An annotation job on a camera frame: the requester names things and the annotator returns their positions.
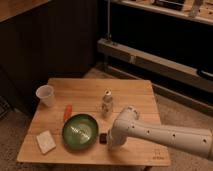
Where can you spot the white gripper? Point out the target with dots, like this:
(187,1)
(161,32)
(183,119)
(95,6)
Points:
(115,141)

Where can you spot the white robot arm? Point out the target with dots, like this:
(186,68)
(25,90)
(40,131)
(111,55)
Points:
(194,141)

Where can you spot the small white bottle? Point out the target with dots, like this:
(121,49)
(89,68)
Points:
(107,103)

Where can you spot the green bowl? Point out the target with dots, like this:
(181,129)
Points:
(80,132)

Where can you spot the wooden folding table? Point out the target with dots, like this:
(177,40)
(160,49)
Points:
(85,96)

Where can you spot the orange carrot toy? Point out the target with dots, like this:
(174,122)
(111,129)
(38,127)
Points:
(67,113)

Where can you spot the white sponge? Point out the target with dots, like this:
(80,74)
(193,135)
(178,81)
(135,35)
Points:
(45,142)

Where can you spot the translucent plastic cup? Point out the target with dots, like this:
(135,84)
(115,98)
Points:
(46,95)

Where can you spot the grey metal shelf rail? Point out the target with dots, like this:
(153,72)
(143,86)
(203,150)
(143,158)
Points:
(164,67)

